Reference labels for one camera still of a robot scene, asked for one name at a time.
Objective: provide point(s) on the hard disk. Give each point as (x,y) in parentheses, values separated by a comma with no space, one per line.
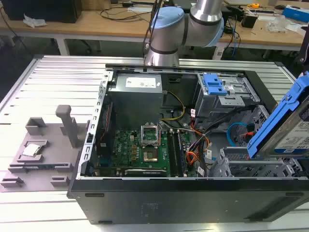
(272,116)

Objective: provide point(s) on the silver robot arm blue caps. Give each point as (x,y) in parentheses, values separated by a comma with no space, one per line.
(166,31)

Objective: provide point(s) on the metal disk bay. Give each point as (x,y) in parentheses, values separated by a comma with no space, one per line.
(248,166)

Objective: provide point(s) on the black RAM slot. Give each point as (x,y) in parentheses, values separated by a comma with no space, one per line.
(181,154)
(172,152)

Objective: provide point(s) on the clear plastic bag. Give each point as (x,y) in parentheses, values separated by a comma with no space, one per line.
(280,25)

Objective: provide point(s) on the blue cardboard box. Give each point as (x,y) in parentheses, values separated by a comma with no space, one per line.
(295,13)

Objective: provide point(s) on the black computer mouse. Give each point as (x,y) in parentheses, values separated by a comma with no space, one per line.
(280,7)

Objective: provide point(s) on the black motor block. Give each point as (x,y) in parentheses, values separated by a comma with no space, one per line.
(249,19)

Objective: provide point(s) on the yellow tape measure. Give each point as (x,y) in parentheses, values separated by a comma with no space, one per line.
(254,5)

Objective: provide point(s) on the metal optical drive cage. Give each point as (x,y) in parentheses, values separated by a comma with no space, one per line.
(229,101)

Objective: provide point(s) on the blue plastic drive latch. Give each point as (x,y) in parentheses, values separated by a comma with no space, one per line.
(212,84)

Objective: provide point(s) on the grey power supply unit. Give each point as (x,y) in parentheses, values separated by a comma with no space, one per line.
(135,96)

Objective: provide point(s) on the CPU socket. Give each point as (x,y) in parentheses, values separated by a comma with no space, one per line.
(150,156)

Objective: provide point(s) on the wooden desk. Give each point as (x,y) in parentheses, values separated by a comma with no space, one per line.
(108,29)

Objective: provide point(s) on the black graphics card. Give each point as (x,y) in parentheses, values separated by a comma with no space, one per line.
(144,172)

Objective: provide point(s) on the black open PC case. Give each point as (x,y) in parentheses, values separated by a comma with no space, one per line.
(169,200)

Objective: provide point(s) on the green motherboard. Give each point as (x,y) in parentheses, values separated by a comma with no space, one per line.
(125,149)

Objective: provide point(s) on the black box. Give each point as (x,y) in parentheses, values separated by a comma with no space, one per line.
(41,9)

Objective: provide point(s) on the white plastic bag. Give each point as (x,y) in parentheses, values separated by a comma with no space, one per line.
(33,21)

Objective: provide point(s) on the grey parts rack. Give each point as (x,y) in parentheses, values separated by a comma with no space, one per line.
(53,154)

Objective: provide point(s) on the silver CPU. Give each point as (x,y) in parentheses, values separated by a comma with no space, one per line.
(31,149)

